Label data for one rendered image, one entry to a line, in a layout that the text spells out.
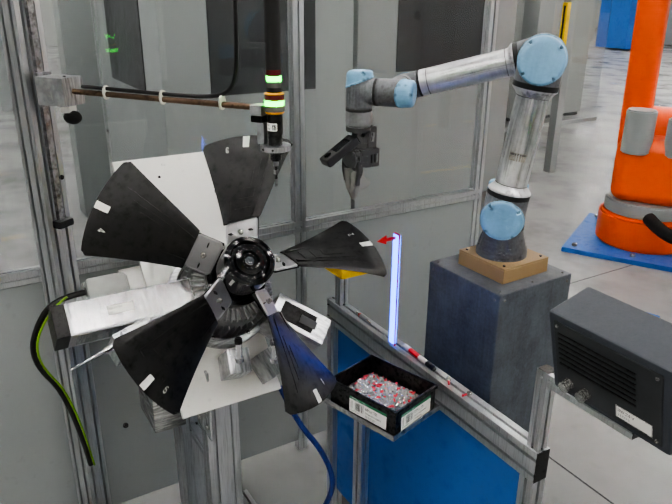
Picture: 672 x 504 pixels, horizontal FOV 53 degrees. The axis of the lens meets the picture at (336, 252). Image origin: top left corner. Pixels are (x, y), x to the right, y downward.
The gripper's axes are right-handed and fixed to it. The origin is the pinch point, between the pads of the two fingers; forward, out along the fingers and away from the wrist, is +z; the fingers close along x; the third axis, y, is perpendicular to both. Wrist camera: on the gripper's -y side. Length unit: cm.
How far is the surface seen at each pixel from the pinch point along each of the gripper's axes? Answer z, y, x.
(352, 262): 5.6, -19.6, -32.2
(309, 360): 25, -35, -39
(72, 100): -30, -70, 21
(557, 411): 123, 119, 10
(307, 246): 3.6, -26.5, -22.0
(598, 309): -2, -1, -89
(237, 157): -17.2, -37.9, -7.2
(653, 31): -29, 333, 144
